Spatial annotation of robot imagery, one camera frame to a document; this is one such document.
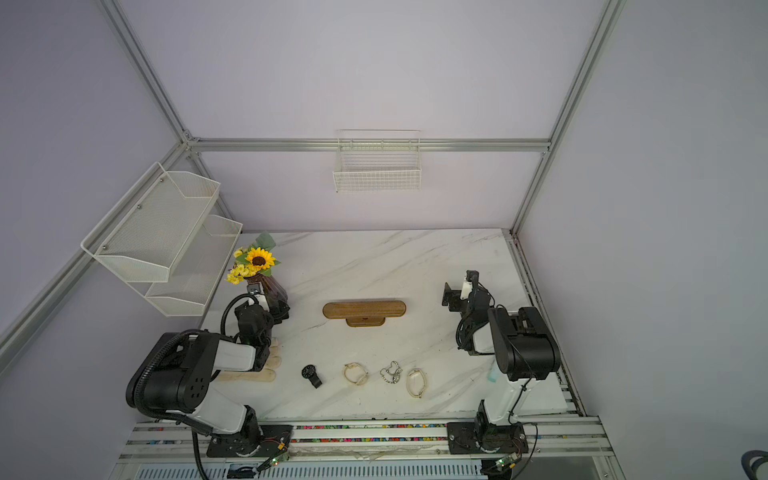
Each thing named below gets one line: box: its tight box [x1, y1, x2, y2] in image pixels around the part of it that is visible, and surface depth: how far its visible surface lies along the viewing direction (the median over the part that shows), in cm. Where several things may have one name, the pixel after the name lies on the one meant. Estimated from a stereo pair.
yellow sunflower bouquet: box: [225, 231, 281, 285], surface depth 82 cm
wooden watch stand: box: [322, 300, 407, 327], surface depth 92 cm
